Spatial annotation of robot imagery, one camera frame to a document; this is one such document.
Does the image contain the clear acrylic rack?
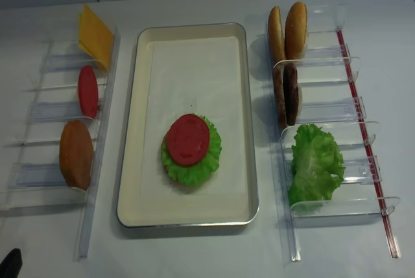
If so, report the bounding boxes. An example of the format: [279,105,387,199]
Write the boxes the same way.
[1,32,121,260]
[266,5,400,262]

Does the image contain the clear acrylic right rack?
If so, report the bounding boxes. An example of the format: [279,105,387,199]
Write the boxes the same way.
[266,5,400,262]

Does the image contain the red tomato slice in rack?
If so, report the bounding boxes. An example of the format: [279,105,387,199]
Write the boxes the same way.
[78,65,99,119]

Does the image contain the red tomato slice on burger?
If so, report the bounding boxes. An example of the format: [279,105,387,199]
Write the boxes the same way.
[167,114,210,167]

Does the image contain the clear acrylic left rack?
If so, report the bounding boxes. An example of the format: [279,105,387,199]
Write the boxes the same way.
[1,32,121,260]

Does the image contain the yellow cheese slices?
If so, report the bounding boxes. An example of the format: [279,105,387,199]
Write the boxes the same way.
[78,4,114,72]

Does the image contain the black object at corner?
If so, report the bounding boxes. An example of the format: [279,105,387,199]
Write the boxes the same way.
[0,248,23,278]

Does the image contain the cream metal tray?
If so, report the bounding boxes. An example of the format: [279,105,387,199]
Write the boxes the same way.
[117,23,259,227]

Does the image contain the green lettuce leaf on burger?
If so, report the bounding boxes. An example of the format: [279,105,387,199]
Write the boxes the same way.
[161,113,222,187]

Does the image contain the golden bun half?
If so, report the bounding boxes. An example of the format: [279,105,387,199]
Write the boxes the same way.
[267,6,286,62]
[285,1,307,60]

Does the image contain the brown bun in left rack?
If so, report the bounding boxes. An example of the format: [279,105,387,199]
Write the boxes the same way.
[59,120,94,191]

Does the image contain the green lettuce in rack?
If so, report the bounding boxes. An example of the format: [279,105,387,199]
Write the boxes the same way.
[288,124,346,205]

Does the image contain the white paper tray liner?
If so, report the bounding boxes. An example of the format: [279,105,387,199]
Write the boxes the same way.
[141,37,247,196]

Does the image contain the left golden bun half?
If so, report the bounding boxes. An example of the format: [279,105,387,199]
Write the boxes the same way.
[267,6,286,62]

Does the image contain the brown meat patty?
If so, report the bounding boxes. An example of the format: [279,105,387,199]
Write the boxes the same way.
[283,64,299,126]
[273,67,287,131]

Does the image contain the right golden bun half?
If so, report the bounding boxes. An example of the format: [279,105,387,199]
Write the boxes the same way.
[285,1,307,60]

